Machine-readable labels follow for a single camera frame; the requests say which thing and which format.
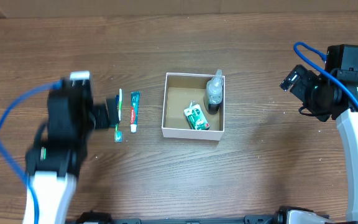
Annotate green white toothbrush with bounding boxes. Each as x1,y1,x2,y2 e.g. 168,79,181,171
114,88,123,142

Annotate clear bottle dark liquid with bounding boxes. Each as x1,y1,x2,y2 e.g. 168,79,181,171
204,70,223,114

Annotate green white soap packet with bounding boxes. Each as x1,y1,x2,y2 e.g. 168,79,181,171
184,101,210,130

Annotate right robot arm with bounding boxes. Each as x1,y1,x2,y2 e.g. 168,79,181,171
272,65,358,223

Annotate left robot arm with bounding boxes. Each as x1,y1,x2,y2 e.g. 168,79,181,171
23,85,119,223

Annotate Colgate toothpaste tube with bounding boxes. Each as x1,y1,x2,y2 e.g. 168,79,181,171
130,91,140,133

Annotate white cardboard box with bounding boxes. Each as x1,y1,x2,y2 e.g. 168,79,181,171
162,72,225,141

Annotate blue left cable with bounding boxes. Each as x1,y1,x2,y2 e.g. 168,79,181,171
0,79,64,224

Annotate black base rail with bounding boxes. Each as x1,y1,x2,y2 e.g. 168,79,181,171
66,211,273,224

